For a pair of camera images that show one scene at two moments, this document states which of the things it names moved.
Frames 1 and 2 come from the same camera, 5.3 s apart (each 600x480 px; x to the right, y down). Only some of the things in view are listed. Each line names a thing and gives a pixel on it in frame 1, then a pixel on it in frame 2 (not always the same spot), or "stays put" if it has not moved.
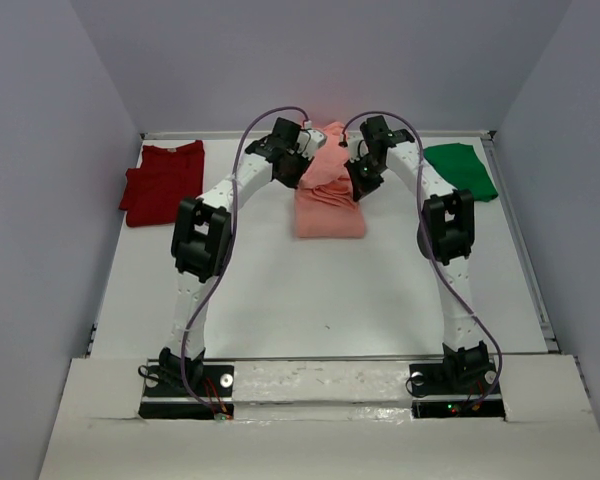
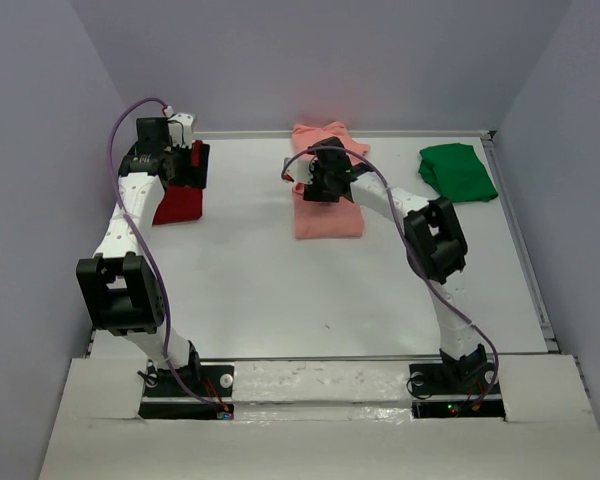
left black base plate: [196, 392] stays put
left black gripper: [304, 165] → [192, 176]
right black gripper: [361, 186] → [316, 190]
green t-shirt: [459, 165] stays put
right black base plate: [440, 390] stays put
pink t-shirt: [326, 205] stays put
